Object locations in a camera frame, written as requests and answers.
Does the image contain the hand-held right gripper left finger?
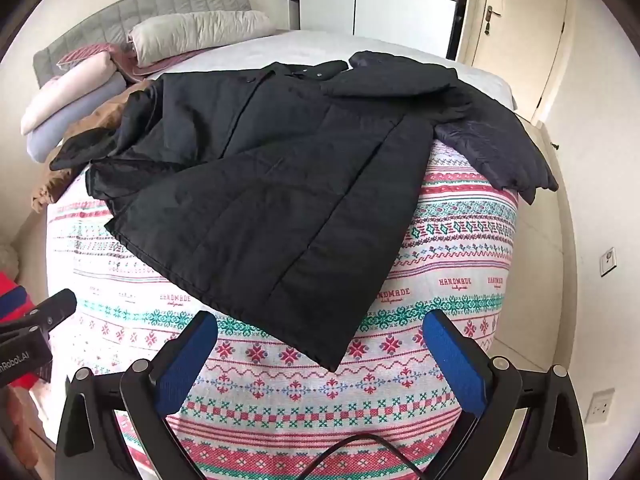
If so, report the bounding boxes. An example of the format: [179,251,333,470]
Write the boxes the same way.
[54,310,219,480]

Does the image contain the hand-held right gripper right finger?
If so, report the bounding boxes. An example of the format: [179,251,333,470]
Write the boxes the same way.
[422,309,590,480]

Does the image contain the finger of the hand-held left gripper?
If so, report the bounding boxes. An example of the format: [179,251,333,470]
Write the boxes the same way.
[0,286,33,319]
[0,288,79,347]

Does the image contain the black jacket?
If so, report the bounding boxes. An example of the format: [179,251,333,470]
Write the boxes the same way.
[50,60,471,373]

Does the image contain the person's red clothing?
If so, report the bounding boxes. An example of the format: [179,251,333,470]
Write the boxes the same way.
[0,269,51,392]

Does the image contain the red green patterned blanket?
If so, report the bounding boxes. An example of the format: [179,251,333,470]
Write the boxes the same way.
[47,137,519,480]

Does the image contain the lavender pillow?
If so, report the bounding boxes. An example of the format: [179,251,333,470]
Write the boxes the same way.
[25,77,129,163]

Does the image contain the brown pillow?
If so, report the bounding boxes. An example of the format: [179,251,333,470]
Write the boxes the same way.
[31,80,157,216]

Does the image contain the navy quilted jacket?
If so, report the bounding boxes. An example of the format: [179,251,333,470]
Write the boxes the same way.
[347,51,560,206]

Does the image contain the pink striped pillow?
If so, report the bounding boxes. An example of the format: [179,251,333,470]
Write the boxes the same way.
[56,42,201,83]

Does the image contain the beige quilted pillow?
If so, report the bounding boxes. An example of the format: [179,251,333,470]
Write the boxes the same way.
[127,10,277,68]

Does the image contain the grey padded headboard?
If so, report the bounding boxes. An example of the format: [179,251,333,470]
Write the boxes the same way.
[32,0,251,86]

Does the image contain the cream door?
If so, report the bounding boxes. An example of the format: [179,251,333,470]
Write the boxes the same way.
[457,0,571,122]

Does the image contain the white grey wardrobe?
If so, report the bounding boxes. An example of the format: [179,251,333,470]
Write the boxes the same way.
[287,0,473,61]

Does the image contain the black cable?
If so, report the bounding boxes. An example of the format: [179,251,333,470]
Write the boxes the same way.
[300,432,426,480]

